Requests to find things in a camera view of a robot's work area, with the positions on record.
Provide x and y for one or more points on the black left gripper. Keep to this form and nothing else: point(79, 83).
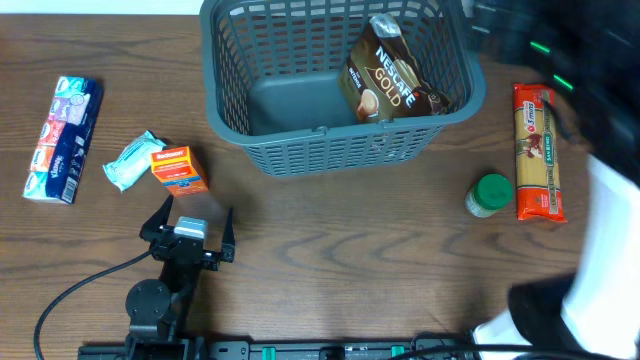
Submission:
point(211, 261)

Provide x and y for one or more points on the orange spaghetti pasta packet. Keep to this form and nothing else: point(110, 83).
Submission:
point(538, 189)

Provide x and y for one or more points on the green lid glass jar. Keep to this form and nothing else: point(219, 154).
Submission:
point(489, 195)

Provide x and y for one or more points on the brown Nescafe Gold coffee bag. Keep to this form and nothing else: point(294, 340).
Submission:
point(381, 80)

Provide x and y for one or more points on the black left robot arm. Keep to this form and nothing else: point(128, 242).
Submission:
point(158, 308)

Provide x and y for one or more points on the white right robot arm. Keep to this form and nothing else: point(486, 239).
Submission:
point(592, 313)

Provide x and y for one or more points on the orange Redoxon box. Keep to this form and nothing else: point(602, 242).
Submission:
point(179, 171)

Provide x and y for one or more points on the light blue tissue packet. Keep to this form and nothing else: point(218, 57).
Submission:
point(134, 161)

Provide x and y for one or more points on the Kleenex tissue multipack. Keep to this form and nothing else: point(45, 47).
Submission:
point(64, 141)

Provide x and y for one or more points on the grey plastic basket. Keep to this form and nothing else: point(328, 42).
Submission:
point(271, 71)

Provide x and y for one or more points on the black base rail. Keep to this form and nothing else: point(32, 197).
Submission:
point(242, 350)

